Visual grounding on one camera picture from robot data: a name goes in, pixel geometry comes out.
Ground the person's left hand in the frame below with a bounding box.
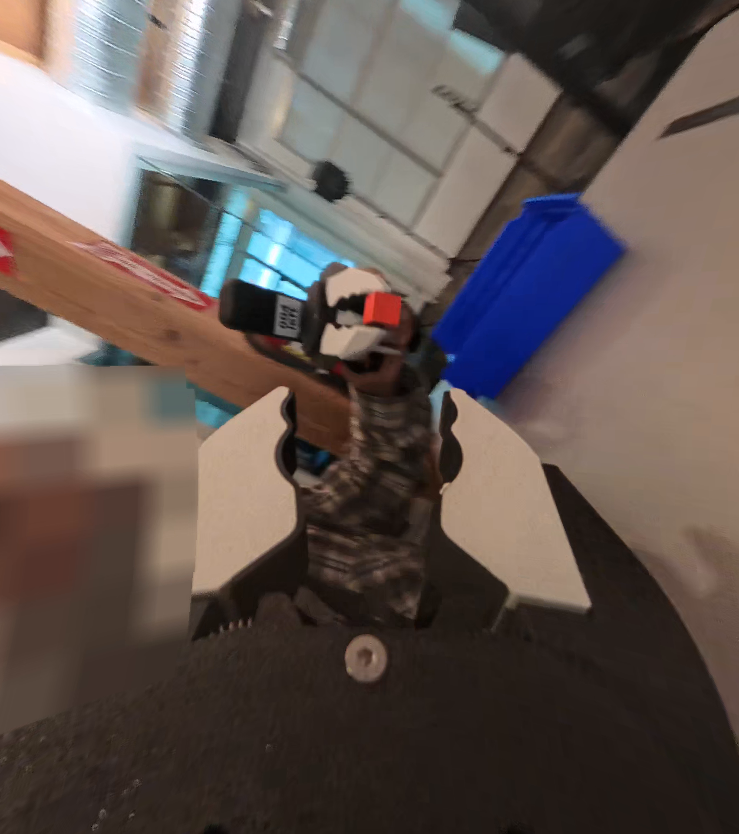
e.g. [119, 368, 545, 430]
[337, 305, 424, 396]

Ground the person's left forearm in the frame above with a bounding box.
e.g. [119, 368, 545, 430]
[304, 381, 443, 628]

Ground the silver ventilation duct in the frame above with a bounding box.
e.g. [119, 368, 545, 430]
[70, 0, 243, 139]

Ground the red wooden cube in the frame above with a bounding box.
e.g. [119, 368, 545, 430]
[364, 291, 404, 327]

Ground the large glass window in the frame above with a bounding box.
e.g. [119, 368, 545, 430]
[197, 185, 325, 307]

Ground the wooden panel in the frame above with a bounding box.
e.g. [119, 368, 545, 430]
[0, 153, 357, 457]

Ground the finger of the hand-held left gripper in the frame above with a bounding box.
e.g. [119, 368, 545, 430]
[326, 266, 393, 306]
[319, 311, 403, 361]

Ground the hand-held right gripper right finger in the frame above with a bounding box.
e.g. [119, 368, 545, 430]
[440, 387, 593, 615]

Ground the blue plastic bin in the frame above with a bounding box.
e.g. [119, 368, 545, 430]
[431, 192, 628, 400]

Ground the black ceiling device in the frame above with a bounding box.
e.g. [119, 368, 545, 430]
[310, 158, 351, 202]

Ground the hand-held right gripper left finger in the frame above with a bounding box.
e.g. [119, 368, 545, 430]
[192, 386, 307, 597]

